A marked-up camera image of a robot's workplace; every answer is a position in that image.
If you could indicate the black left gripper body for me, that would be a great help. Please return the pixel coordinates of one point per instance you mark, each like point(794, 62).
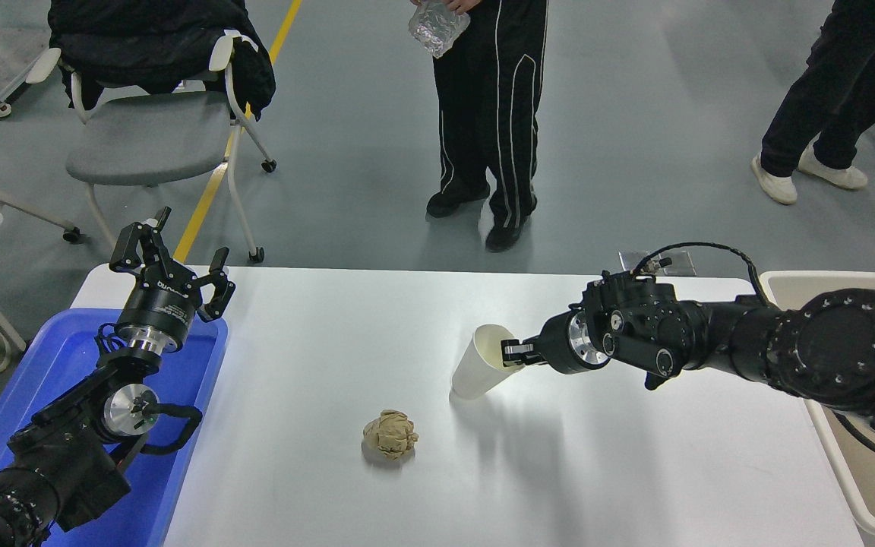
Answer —
point(158, 308)

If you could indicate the crumpled tan paper ball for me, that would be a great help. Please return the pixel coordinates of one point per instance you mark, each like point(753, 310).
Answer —
point(390, 434)

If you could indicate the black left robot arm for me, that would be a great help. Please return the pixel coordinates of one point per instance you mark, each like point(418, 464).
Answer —
point(65, 456)

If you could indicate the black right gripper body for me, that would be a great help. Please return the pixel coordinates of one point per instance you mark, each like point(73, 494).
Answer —
point(557, 346)

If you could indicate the blue plastic tray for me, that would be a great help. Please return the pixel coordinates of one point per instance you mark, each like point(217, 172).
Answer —
point(50, 357)

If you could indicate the black jacket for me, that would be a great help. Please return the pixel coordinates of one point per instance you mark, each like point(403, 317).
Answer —
point(149, 38)

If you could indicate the large pale bin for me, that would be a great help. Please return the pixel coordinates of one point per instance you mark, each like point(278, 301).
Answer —
point(787, 285)

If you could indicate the white paper cup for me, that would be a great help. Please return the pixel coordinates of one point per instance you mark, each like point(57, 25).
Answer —
point(475, 365)

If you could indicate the grey seat wheeled chair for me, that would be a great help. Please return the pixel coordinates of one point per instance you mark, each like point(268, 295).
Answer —
point(149, 137)

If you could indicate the person's left hand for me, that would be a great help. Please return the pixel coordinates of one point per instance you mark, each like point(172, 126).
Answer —
point(462, 4)

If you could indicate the clear plastic bag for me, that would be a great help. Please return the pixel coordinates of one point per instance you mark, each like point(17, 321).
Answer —
point(437, 30)

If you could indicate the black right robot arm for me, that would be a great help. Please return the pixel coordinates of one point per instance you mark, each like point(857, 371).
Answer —
point(825, 342)

